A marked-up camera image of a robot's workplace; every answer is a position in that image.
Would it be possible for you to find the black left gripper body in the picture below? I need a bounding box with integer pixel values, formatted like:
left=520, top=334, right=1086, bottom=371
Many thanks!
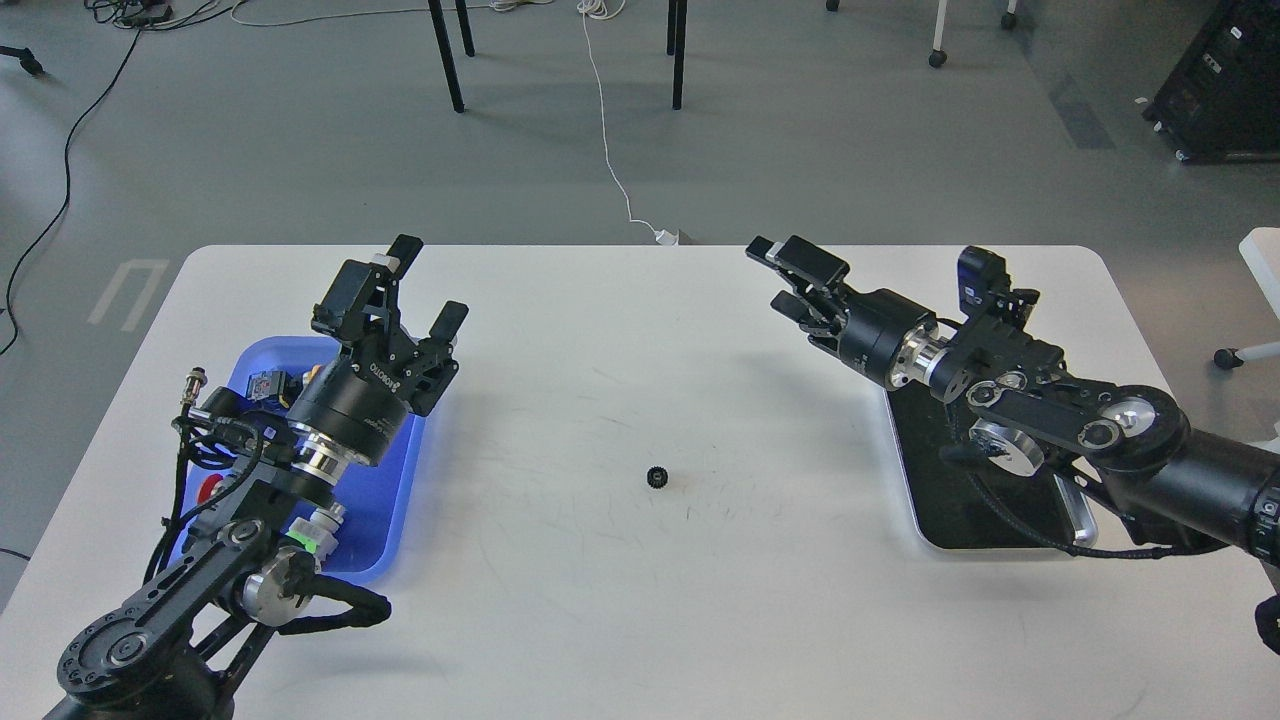
left=285, top=351, right=416, bottom=466

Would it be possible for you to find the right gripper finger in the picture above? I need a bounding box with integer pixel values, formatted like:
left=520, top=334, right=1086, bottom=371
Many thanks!
left=745, top=234, right=850, bottom=311
left=771, top=291, right=851, bottom=356

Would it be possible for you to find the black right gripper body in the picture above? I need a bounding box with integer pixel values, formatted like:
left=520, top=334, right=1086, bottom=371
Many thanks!
left=837, top=290, right=945, bottom=391

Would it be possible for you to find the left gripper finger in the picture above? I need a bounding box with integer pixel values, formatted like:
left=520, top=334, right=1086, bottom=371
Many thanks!
left=396, top=301, right=468, bottom=416
left=311, top=234, right=424, bottom=356

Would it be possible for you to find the small black gear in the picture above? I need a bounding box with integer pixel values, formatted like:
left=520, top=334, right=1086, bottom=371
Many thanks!
left=646, top=466, right=669, bottom=489

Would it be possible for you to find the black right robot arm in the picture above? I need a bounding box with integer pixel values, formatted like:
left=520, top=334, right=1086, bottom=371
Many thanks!
left=746, top=236, right=1279, bottom=583

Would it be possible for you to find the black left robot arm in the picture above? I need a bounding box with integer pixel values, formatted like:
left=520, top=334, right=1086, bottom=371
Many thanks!
left=49, top=234, right=468, bottom=719

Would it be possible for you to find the green plastic part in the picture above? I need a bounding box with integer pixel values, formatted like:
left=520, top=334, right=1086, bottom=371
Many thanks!
left=285, top=528, right=320, bottom=559

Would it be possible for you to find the red button part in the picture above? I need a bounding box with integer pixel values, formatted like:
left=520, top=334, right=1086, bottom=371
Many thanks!
left=197, top=474, right=225, bottom=503

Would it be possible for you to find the silver cylindrical connector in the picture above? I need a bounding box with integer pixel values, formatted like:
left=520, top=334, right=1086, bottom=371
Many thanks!
left=179, top=366, right=207, bottom=415

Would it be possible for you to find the silver metal tray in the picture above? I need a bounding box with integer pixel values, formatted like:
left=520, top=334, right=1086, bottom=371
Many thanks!
left=886, top=384, right=1098, bottom=553

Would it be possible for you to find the white chair base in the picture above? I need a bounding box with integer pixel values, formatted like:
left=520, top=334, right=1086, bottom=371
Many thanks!
left=822, top=1, right=961, bottom=70

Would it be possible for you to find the black table leg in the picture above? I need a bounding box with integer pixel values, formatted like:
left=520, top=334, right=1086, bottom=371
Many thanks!
left=666, top=0, right=689, bottom=111
left=428, top=0, right=465, bottom=114

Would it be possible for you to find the white rolling chair leg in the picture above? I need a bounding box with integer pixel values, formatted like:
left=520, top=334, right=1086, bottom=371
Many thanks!
left=1213, top=227, right=1279, bottom=372

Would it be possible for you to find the black equipment case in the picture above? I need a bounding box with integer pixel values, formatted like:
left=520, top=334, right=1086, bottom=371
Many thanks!
left=1142, top=1, right=1279, bottom=164

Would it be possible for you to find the black cable on floor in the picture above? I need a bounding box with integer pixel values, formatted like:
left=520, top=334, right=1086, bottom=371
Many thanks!
left=0, top=0, right=230, bottom=359

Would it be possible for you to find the white cable on floor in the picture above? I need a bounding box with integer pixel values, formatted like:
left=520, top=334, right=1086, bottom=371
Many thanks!
left=490, top=0, right=660, bottom=241

